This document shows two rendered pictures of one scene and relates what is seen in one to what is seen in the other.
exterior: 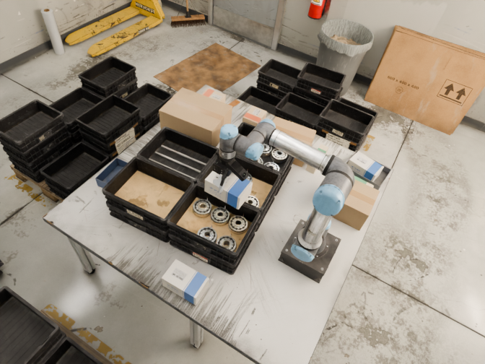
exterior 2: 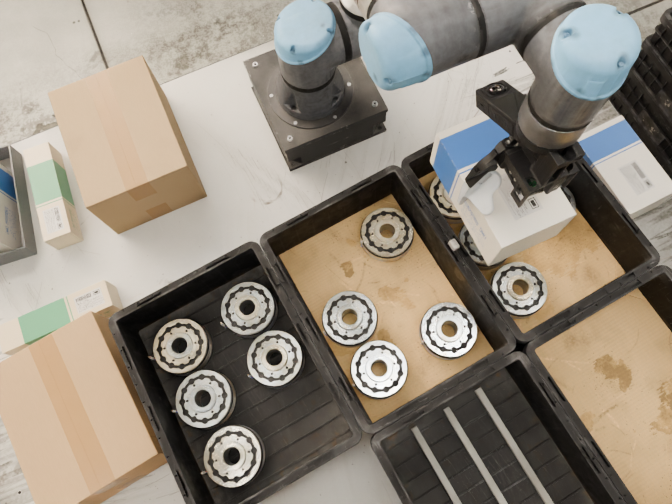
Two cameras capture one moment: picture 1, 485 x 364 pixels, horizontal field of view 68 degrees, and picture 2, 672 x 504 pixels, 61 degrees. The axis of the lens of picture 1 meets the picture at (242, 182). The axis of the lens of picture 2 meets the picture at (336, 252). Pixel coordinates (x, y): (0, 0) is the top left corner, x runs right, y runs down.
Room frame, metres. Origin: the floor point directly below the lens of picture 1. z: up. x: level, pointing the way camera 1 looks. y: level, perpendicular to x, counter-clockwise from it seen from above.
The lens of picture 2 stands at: (1.54, 0.15, 1.89)
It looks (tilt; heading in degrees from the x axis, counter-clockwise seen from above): 72 degrees down; 230
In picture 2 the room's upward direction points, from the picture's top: 9 degrees counter-clockwise
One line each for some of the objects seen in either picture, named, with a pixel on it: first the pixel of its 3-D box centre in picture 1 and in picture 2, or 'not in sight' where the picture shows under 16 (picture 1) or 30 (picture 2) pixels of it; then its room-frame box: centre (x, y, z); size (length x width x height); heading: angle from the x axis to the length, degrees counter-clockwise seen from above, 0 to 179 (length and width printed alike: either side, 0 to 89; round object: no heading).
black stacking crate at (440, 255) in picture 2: (239, 185); (381, 297); (1.34, 0.02, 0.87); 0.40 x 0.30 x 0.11; 71
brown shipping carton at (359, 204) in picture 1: (346, 199); (129, 146); (1.42, -0.65, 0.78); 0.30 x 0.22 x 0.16; 66
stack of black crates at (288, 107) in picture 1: (297, 122); not in sight; (2.65, -0.43, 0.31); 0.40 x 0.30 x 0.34; 65
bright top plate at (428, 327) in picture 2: not in sight; (448, 329); (1.30, 0.15, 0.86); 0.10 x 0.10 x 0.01
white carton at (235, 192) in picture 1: (228, 186); (497, 185); (1.13, 0.07, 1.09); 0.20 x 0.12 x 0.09; 65
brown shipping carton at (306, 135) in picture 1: (288, 141); (88, 413); (1.86, -0.27, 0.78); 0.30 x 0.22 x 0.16; 73
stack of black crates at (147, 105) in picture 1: (147, 115); not in sight; (2.45, 0.93, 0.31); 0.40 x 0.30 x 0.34; 155
